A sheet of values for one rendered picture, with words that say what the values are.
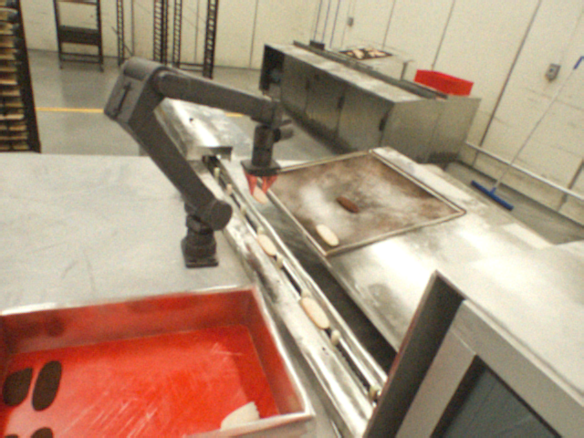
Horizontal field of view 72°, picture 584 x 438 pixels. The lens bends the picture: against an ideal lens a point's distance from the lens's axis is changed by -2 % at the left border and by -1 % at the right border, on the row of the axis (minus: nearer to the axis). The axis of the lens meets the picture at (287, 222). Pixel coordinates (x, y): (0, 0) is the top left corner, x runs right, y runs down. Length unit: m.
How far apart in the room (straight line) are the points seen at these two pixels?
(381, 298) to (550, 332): 0.68
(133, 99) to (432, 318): 0.61
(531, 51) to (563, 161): 1.16
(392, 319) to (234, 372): 0.35
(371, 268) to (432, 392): 0.72
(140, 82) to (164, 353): 0.50
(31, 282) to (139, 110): 0.49
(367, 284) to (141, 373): 0.53
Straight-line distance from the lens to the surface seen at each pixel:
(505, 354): 0.29
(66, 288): 1.03
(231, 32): 8.46
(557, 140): 4.78
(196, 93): 0.88
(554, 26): 4.99
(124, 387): 0.81
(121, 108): 0.80
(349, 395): 0.79
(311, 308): 0.93
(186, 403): 0.78
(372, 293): 0.98
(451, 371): 0.33
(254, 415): 0.77
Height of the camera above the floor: 1.46
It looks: 29 degrees down
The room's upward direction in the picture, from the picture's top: 11 degrees clockwise
